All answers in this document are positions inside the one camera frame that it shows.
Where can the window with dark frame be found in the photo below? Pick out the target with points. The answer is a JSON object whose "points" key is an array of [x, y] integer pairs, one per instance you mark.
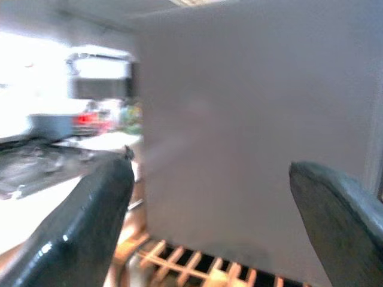
{"points": [[101, 86]]}

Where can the gas stove hob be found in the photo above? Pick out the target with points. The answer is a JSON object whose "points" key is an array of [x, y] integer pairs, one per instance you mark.
{"points": [[36, 167]]}

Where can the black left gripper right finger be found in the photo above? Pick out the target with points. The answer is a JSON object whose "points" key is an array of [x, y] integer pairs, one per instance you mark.
{"points": [[338, 227]]}

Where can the wooden wine rack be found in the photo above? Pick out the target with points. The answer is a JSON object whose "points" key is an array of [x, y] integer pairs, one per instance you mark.
{"points": [[217, 278]]}

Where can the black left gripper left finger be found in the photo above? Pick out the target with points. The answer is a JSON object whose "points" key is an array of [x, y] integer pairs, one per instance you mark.
{"points": [[74, 227]]}

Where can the red coffee machine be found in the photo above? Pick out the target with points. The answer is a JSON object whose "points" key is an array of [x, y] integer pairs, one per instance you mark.
{"points": [[85, 121]]}

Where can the large white flat panel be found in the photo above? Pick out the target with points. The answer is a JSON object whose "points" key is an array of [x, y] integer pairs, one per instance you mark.
{"points": [[239, 119]]}

